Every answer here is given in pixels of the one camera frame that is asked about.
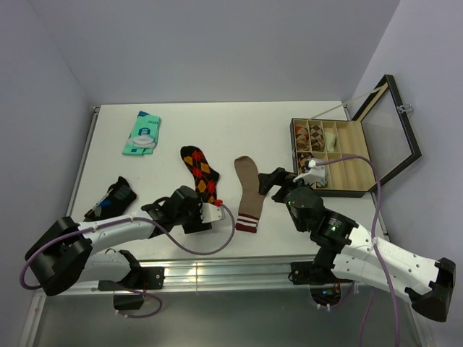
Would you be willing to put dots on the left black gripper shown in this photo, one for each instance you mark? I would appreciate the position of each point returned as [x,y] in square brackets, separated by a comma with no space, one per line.
[197,225]

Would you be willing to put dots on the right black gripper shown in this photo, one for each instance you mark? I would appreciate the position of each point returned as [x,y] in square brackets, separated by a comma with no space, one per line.
[279,176]

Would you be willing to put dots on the black red yellow argyle sock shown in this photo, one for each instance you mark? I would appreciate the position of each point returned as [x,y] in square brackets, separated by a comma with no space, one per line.
[205,178]

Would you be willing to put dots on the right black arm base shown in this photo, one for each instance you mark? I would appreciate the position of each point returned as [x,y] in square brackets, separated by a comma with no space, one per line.
[326,291]

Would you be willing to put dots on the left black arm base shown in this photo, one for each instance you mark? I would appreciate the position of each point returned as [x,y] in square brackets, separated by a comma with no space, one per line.
[134,290]

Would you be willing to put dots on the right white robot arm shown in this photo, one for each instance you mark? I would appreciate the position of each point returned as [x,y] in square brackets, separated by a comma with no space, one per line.
[348,251]

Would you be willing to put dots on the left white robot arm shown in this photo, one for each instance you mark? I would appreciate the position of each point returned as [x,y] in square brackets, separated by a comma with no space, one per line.
[69,252]

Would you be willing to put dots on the brown sock with striped cuff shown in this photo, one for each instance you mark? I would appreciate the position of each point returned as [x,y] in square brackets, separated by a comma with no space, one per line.
[251,203]

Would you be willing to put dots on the rolled dark brown argyle sock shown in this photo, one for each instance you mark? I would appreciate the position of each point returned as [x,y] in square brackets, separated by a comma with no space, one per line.
[303,160]

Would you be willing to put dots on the rolled orange beige argyle sock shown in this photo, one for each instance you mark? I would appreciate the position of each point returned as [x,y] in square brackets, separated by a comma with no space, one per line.
[301,138]

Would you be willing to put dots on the rolled light blue sock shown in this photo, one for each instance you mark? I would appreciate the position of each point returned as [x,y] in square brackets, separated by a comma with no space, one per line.
[322,183]

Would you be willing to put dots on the rolled brown beige argyle sock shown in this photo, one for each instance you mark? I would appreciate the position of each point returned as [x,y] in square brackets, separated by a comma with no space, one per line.
[316,138]

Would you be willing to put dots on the black blue grey sock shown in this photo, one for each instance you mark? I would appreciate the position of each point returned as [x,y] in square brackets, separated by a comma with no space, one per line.
[114,203]

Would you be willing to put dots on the rolled white sock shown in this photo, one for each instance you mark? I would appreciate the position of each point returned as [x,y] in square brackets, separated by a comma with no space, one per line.
[330,142]

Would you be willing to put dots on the mint green sock pair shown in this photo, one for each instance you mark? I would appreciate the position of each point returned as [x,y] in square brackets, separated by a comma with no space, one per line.
[144,135]

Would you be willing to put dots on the black compartment box with lid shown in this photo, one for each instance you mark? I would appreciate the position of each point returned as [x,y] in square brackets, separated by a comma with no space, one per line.
[372,147]

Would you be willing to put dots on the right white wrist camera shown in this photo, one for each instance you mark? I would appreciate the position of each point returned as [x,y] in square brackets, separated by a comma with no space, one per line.
[317,171]

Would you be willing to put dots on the aluminium table edge rail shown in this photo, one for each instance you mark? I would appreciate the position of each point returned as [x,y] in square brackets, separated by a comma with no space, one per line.
[227,274]

